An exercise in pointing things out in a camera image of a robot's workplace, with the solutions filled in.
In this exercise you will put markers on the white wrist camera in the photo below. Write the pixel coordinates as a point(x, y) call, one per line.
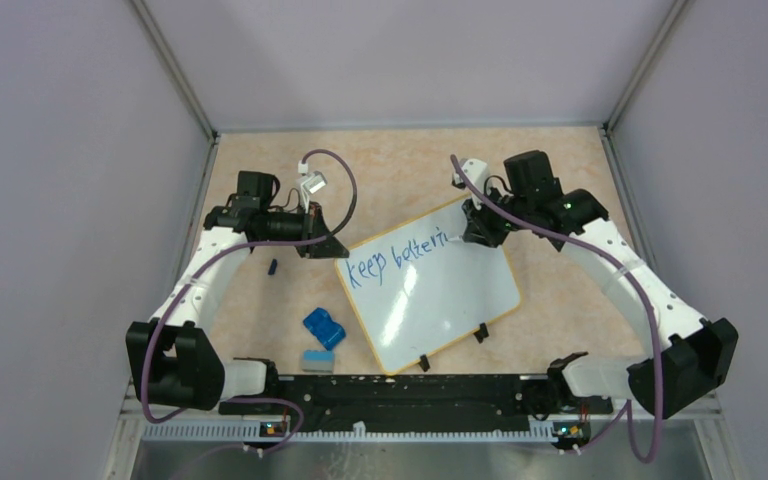
point(471, 174)
point(308, 183)

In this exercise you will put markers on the white slotted cable duct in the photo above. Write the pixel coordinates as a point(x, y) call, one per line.
point(247, 431)

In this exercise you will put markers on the whiteboard wire stand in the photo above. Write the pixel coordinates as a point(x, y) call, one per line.
point(480, 334)

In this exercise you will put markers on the grey blue toy brick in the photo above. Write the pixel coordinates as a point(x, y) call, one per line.
point(320, 362)

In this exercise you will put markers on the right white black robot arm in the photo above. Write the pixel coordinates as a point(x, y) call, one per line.
point(686, 356)

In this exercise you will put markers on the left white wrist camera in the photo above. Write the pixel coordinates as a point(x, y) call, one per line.
point(308, 183)

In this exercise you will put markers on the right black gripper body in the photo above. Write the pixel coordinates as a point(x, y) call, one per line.
point(484, 213)

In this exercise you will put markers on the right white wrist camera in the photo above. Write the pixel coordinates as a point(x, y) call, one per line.
point(471, 174)

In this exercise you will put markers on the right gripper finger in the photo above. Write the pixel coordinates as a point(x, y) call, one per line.
point(477, 231)
point(497, 233)

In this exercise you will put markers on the yellow framed whiteboard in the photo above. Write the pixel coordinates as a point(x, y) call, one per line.
point(412, 292)

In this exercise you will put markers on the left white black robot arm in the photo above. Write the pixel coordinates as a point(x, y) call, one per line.
point(172, 360)

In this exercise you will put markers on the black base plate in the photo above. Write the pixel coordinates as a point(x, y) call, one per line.
point(459, 403)

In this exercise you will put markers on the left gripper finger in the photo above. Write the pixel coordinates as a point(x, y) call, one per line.
point(314, 224)
point(321, 245)

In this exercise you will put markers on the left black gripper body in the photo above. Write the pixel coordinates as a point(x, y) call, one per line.
point(288, 227)

